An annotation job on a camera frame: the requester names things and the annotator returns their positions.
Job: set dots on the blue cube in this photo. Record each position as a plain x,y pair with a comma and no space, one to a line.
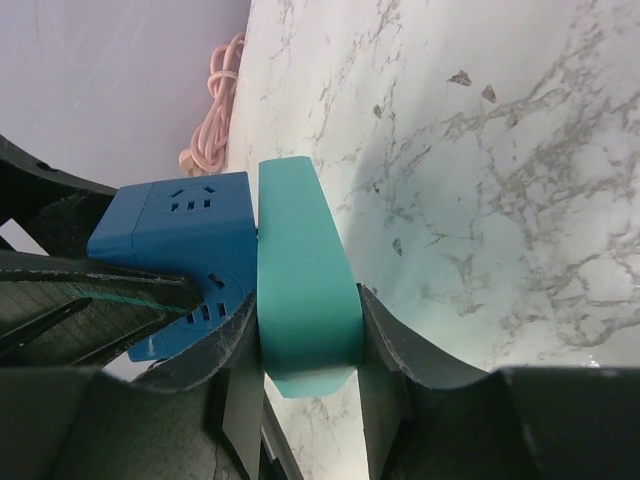
201,228

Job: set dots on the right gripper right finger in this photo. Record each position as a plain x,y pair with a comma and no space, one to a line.
429,415

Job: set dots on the teal triangular power strip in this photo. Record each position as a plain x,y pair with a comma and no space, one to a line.
308,307

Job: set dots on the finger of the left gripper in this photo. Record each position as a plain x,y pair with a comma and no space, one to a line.
58,311
58,210

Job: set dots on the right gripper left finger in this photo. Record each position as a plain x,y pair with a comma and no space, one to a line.
195,416

